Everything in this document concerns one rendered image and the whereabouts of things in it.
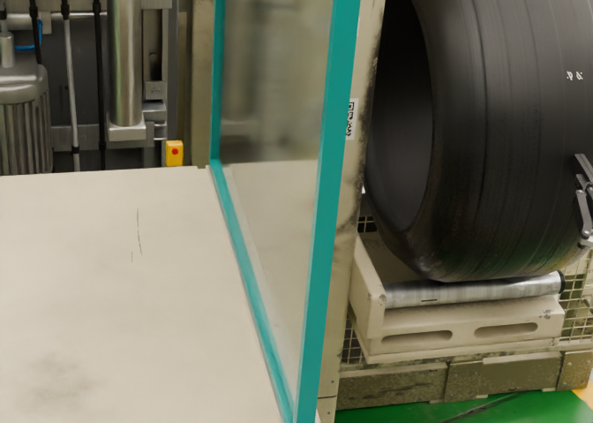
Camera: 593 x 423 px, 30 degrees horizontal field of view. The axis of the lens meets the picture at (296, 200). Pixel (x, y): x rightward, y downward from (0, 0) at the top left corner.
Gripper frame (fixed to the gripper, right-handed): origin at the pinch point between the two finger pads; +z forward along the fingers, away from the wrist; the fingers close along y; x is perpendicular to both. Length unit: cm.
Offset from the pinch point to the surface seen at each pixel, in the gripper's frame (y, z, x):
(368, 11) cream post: 27.6, 26.7, -11.9
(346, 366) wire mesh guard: 10, 52, 101
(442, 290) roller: 11.0, 12.7, 35.5
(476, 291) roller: 4.9, 12.3, 36.0
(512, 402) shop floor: -44, 61, 135
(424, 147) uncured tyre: 4, 49, 33
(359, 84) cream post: 27.7, 25.0, 0.2
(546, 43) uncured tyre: 4.1, 14.2, -13.7
